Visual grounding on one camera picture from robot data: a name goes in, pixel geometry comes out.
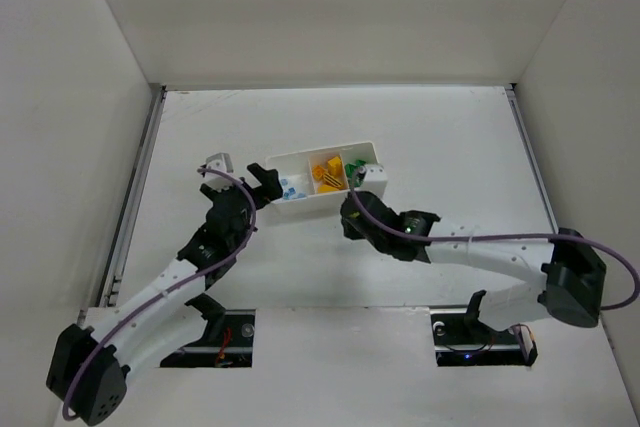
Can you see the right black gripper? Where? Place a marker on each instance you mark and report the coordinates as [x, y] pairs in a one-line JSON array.
[[362, 209]]

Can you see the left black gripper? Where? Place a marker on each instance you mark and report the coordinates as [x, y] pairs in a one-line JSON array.
[[242, 192]]

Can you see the yellow butterfly lego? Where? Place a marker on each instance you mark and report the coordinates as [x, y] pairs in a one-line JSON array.
[[325, 188]]

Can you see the green lego cube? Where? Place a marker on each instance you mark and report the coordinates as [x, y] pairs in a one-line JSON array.
[[351, 167]]

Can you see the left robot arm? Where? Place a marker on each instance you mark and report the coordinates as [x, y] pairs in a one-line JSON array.
[[92, 366]]

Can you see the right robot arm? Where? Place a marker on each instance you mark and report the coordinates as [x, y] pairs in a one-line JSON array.
[[555, 278]]

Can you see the white three-compartment tray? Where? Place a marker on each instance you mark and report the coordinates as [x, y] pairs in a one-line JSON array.
[[296, 168]]

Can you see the yellow lego brick left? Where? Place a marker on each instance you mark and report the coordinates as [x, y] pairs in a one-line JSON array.
[[335, 166]]

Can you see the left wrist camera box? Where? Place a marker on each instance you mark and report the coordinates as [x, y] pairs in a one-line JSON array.
[[217, 162]]

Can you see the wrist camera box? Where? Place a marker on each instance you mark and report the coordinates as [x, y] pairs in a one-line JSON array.
[[217, 162], [372, 178]]

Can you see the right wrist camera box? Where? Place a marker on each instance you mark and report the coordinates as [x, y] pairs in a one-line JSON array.
[[372, 178]]

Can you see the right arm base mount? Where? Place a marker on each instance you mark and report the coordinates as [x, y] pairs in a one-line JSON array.
[[461, 340]]

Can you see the right aluminium rail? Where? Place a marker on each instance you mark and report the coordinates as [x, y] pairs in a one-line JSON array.
[[511, 94]]

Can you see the aluminium rail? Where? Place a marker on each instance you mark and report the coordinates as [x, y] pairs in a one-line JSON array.
[[110, 278], [511, 94]]

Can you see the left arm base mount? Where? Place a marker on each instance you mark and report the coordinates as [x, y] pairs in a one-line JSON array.
[[226, 342]]

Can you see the left aluminium rail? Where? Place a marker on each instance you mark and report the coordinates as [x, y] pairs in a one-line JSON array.
[[110, 278]]

